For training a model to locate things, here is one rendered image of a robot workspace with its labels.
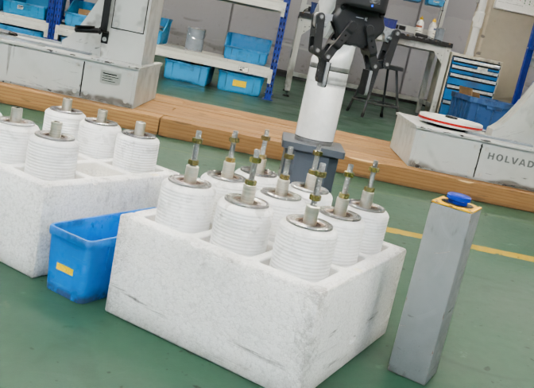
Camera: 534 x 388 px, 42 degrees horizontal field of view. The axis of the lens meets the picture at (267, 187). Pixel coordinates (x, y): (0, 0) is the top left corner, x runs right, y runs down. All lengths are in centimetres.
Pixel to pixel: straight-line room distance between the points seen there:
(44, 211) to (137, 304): 26
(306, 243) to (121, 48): 228
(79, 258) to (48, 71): 206
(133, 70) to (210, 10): 637
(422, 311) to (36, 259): 70
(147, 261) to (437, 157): 218
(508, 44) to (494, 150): 434
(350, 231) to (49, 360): 51
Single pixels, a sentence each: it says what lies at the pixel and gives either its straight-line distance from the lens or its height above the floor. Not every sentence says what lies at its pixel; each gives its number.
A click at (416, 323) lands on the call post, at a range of 124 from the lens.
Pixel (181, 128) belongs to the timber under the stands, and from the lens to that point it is 307.
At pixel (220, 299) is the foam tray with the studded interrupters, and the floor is 11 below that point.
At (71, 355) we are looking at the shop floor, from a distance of 112.
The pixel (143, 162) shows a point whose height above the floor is 20.
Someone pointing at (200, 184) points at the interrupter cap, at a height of 25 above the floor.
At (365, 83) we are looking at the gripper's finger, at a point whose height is 48.
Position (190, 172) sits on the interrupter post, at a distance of 120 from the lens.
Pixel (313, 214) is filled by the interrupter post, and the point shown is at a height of 27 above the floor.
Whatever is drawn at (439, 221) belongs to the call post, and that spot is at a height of 28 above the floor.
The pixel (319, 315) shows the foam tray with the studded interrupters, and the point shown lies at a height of 14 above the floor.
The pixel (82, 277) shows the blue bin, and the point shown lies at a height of 5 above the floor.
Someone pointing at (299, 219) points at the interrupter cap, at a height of 25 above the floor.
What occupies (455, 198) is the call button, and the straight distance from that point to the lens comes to 120.
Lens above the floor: 53
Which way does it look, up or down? 12 degrees down
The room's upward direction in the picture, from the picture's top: 12 degrees clockwise
